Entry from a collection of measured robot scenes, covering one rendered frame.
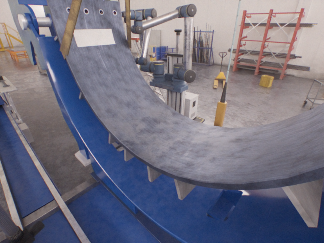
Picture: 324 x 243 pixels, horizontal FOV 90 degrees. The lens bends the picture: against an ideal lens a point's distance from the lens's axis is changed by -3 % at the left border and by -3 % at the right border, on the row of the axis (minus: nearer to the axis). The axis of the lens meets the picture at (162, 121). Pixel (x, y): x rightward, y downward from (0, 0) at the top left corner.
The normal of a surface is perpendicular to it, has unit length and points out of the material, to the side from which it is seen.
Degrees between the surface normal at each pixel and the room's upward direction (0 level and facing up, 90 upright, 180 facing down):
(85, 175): 0
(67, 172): 0
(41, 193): 0
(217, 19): 90
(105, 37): 75
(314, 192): 42
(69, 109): 53
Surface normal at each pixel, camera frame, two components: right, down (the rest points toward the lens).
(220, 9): -0.68, 0.36
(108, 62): 0.59, -0.23
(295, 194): 0.48, -0.43
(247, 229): -0.45, -0.89
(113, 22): 0.70, 0.10
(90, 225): 0.00, -0.88
